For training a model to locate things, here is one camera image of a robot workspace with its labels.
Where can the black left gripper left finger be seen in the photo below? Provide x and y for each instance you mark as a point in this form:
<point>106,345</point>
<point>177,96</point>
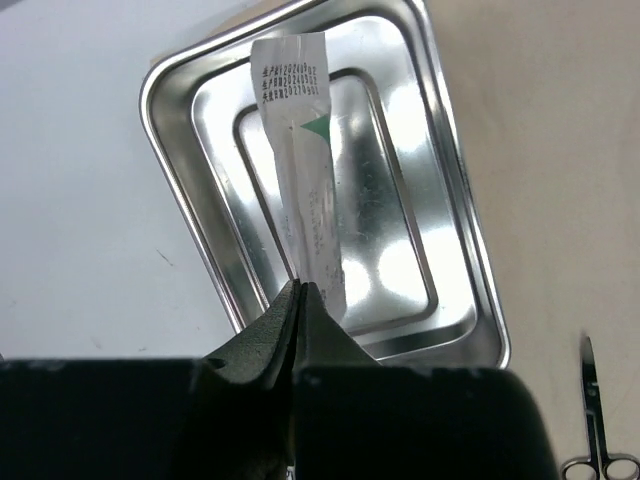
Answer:
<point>223,416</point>

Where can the beige cloth wrap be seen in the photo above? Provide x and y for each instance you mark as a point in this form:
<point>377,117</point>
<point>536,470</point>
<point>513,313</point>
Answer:
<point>545,99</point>

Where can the green suture packet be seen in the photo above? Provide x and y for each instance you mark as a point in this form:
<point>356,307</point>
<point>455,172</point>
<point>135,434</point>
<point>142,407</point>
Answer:
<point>291,83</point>

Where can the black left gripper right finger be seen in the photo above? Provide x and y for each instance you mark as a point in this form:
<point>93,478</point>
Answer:
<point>356,419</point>

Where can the stainless steel instrument tray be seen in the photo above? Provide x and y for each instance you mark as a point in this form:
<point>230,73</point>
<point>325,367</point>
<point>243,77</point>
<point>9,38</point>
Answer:
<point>419,285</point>

